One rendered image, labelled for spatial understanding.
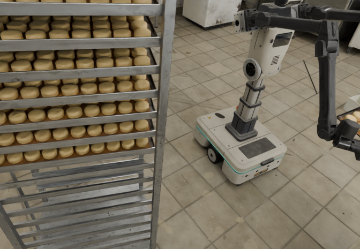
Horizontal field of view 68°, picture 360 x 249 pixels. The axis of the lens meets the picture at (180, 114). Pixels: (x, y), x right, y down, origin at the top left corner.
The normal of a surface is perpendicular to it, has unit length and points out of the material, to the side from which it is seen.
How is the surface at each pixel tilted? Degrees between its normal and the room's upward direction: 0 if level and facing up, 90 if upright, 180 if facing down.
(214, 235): 0
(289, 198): 0
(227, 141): 0
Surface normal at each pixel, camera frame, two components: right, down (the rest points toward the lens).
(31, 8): 0.25, 0.63
